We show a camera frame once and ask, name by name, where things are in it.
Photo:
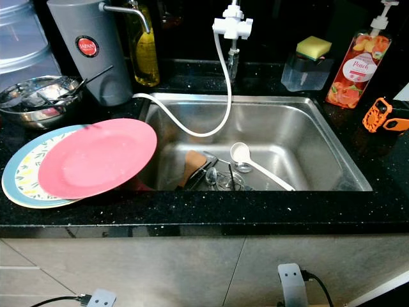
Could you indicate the floral plate blue rim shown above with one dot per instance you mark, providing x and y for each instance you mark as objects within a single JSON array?
[{"x": 22, "y": 176}]

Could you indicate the pink plate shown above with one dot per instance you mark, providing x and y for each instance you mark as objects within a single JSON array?
[{"x": 99, "y": 160}]

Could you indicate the white ladle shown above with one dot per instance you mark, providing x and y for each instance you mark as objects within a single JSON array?
[{"x": 240, "y": 153}]

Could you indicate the steel bowl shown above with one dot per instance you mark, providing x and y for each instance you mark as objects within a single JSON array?
[{"x": 38, "y": 120}]

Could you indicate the grey water filter canister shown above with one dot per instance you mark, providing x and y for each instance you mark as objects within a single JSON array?
[{"x": 70, "y": 25}]

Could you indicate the yellow oil bottle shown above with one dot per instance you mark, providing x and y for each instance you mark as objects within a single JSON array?
[{"x": 146, "y": 61}]

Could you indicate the white faucet head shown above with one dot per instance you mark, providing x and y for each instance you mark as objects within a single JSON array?
[{"x": 233, "y": 27}]

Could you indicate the stainless steel sink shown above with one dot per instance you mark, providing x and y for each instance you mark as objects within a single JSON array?
[{"x": 300, "y": 144}]

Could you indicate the yellow green sponge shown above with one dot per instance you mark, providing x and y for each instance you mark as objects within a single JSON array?
[{"x": 314, "y": 47}]

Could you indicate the peach dish soap bottle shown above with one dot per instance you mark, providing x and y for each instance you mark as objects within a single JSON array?
[{"x": 354, "y": 80}]

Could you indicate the orange black gadget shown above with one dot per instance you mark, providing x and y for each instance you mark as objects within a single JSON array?
[{"x": 376, "y": 116}]

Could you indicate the white edged dark cabinet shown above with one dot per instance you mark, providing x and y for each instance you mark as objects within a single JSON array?
[{"x": 396, "y": 300}]

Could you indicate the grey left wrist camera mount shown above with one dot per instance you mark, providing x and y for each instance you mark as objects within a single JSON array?
[{"x": 102, "y": 299}]

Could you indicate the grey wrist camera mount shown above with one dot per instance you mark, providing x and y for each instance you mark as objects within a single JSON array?
[
  {"x": 292, "y": 284},
  {"x": 102, "y": 299}
]

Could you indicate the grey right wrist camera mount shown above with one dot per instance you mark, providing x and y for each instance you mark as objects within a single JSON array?
[{"x": 292, "y": 284}]

